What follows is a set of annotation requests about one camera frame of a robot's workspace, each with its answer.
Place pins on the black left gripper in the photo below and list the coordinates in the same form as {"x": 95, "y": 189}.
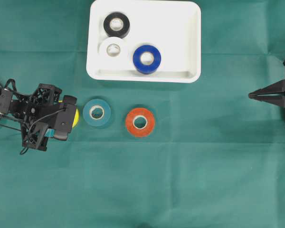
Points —
{"x": 33, "y": 110}

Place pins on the yellow tape roll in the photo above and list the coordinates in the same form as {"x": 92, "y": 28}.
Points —
{"x": 76, "y": 118}

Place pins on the white tape roll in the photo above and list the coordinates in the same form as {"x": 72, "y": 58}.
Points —
{"x": 113, "y": 47}

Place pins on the black tape roll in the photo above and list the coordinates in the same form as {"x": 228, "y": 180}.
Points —
{"x": 108, "y": 26}

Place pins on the blue tape roll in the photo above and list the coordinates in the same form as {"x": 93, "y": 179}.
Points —
{"x": 140, "y": 66}

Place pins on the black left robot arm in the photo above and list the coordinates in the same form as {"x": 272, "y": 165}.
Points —
{"x": 5, "y": 91}

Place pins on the green tape roll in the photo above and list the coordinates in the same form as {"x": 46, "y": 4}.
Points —
{"x": 96, "y": 112}

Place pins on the orange tape roll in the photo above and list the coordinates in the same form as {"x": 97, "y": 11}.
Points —
{"x": 133, "y": 115}

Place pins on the white plastic case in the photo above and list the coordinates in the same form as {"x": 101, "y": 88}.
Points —
{"x": 173, "y": 27}

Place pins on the green table cloth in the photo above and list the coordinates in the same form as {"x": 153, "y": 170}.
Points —
{"x": 215, "y": 158}

